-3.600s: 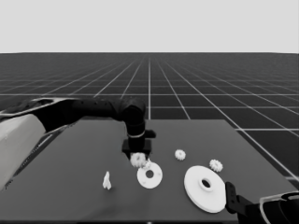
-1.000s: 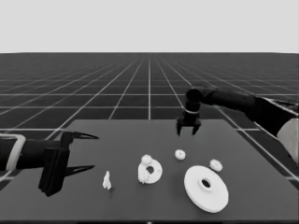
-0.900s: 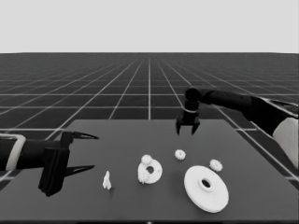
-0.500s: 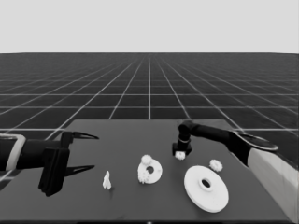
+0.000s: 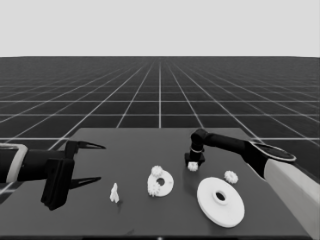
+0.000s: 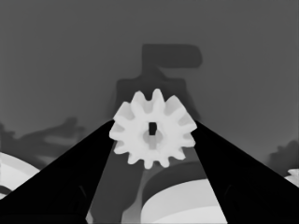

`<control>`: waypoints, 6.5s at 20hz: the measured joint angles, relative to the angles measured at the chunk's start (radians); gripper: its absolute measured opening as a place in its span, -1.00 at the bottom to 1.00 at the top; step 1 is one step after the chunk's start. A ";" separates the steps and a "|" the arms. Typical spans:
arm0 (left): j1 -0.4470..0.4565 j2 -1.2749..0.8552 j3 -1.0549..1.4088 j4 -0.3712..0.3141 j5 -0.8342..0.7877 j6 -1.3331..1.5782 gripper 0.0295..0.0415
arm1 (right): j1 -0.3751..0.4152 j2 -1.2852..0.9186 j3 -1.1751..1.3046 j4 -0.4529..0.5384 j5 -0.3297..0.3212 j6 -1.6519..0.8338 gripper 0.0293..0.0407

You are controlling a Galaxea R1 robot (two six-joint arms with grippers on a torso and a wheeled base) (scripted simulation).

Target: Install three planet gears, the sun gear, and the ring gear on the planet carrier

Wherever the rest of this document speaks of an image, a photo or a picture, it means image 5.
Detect small white T-shaped piece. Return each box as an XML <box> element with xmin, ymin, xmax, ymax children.
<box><xmin>109</xmin><ymin>182</ymin><xmax>120</xmax><ymax>204</ymax></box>

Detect white round pinned carrier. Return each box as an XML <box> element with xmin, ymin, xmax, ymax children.
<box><xmin>147</xmin><ymin>170</ymin><xmax>175</xmax><ymax>198</ymax></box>

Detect large thick white disc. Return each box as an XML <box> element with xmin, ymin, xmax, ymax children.
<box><xmin>196</xmin><ymin>176</ymin><xmax>246</xmax><ymax>229</ymax></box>

